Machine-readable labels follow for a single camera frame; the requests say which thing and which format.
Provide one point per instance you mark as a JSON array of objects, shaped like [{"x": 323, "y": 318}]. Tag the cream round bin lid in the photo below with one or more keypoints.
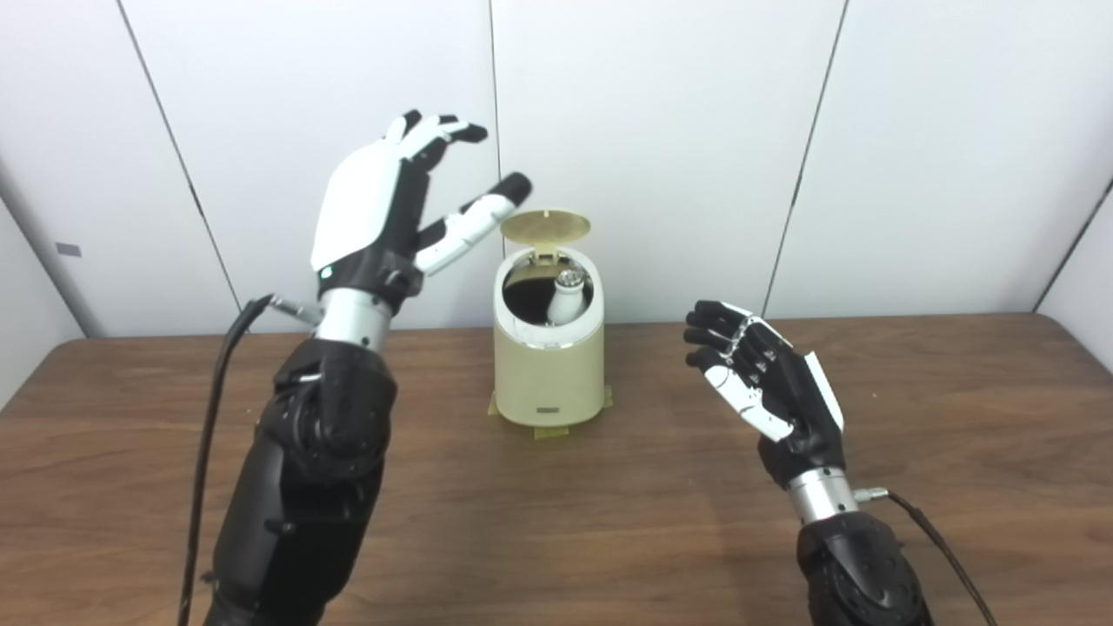
[{"x": 546, "y": 224}]

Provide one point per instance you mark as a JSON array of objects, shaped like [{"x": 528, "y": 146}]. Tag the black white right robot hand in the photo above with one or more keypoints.
[{"x": 804, "y": 409}]

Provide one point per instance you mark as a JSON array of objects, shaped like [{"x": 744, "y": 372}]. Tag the small gray wall label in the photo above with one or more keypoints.
[{"x": 69, "y": 249}]

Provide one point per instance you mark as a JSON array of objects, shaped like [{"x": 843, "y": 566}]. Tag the small white plastic bottle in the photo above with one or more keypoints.
[{"x": 565, "y": 304}]

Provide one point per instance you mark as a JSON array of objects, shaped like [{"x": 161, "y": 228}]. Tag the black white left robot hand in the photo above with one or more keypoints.
[{"x": 356, "y": 209}]

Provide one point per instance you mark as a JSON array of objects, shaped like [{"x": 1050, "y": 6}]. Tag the cream-colored bin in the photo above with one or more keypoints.
[{"x": 548, "y": 382}]

